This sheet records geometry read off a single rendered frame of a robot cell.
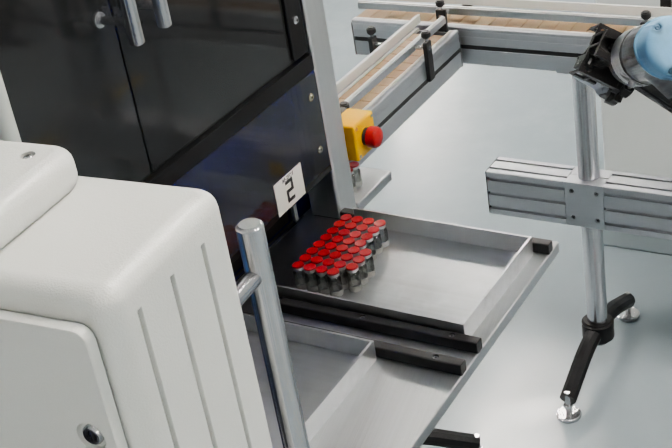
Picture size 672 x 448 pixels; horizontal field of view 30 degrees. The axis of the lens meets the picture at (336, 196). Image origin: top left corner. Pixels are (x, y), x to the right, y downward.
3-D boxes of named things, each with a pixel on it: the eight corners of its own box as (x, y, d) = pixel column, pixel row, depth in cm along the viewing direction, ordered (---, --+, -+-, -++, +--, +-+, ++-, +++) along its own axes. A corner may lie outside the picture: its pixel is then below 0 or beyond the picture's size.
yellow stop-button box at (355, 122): (325, 158, 232) (319, 123, 228) (344, 140, 237) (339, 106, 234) (360, 162, 228) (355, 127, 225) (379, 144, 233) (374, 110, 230)
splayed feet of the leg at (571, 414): (549, 420, 304) (545, 374, 298) (617, 307, 340) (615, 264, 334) (580, 427, 300) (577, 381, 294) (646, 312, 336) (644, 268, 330)
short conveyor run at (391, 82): (317, 215, 237) (304, 142, 230) (250, 204, 245) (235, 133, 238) (469, 67, 287) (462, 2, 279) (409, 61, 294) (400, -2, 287)
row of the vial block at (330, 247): (305, 291, 208) (300, 268, 205) (358, 237, 220) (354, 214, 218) (316, 294, 206) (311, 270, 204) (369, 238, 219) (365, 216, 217)
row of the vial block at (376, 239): (327, 296, 205) (323, 273, 203) (380, 241, 218) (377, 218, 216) (339, 299, 204) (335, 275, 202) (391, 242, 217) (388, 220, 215)
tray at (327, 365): (95, 415, 187) (90, 397, 185) (196, 318, 206) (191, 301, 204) (286, 470, 170) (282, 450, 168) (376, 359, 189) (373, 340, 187)
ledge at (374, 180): (296, 202, 239) (295, 193, 238) (330, 170, 249) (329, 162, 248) (360, 211, 232) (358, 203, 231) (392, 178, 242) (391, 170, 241)
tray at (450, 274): (278, 303, 206) (275, 285, 204) (356, 224, 225) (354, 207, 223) (465, 343, 189) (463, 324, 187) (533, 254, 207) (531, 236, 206)
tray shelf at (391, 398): (77, 446, 184) (74, 436, 183) (318, 211, 235) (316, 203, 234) (359, 532, 160) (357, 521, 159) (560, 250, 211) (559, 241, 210)
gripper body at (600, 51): (589, 26, 172) (614, 14, 160) (645, 52, 173) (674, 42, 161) (566, 76, 172) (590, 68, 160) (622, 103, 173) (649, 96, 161)
